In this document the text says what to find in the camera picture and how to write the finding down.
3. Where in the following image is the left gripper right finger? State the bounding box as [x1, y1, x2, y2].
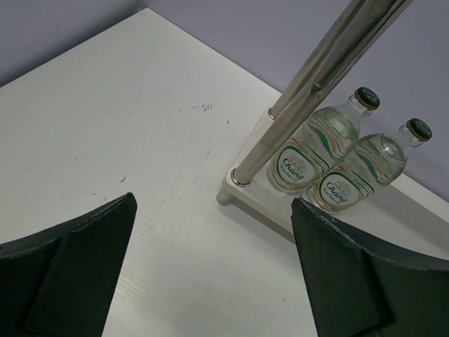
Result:
[291, 198, 448, 336]

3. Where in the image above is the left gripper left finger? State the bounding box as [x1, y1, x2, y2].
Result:
[1, 192, 137, 336]

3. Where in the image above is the white two-tier wooden shelf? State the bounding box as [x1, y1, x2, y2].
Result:
[216, 1, 448, 259]

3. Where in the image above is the clear soda water bottle right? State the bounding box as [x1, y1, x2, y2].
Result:
[307, 118, 432, 213]

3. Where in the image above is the clear soda water bottle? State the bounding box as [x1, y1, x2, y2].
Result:
[267, 87, 380, 194]
[307, 118, 432, 213]

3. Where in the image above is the clear soda water bottle left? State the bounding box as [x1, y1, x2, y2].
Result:
[267, 87, 380, 194]

